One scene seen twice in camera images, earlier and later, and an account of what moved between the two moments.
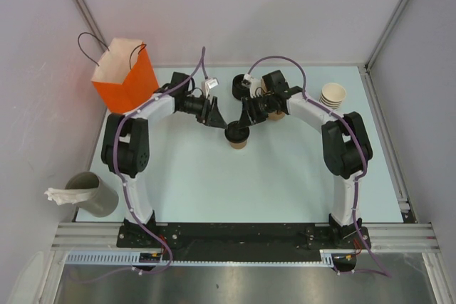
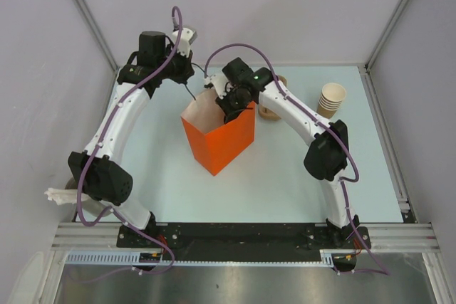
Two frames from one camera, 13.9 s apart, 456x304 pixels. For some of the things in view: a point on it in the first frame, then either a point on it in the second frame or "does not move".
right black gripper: (246, 119) to (224, 102)
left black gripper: (211, 116) to (187, 70)
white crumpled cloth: (65, 196) does not move
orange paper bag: (125, 76) to (219, 143)
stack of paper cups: (332, 95) does not move
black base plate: (242, 242) does not move
